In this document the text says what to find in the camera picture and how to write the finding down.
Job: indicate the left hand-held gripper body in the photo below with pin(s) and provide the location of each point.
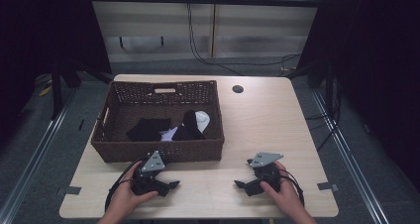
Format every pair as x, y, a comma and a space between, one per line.
153, 163

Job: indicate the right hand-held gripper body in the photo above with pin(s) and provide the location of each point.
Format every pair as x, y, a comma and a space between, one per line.
265, 159

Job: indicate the person's right hand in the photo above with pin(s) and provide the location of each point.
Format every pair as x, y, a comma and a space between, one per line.
287, 196

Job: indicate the person's left hand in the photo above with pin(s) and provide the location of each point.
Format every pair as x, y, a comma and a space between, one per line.
124, 197

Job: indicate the brown wicker basket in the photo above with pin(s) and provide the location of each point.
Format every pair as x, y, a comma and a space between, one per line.
165, 151

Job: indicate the pale lavender sock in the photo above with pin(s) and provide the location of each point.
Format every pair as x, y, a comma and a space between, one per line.
169, 134

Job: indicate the flat black sock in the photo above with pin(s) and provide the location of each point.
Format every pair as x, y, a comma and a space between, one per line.
148, 129

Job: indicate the bunched black sock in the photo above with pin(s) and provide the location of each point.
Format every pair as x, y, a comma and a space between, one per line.
189, 126

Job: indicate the white sock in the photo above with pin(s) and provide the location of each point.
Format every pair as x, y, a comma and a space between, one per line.
203, 120

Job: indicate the grey tape strip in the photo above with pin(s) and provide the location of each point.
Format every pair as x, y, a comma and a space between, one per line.
327, 186
70, 190

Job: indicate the dark round table grommet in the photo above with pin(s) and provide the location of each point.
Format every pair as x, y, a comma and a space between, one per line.
237, 89

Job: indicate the black stand leg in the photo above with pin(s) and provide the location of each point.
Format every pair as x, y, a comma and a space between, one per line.
56, 91

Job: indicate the yellow object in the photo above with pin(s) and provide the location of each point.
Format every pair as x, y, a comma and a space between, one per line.
45, 91

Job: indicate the black curtain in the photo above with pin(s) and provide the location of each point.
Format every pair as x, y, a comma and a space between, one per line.
373, 52
43, 35

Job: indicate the black horizontal bar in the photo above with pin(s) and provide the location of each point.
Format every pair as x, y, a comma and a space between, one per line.
204, 0

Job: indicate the metal floor rail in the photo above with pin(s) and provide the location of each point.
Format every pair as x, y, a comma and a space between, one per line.
33, 164
350, 161

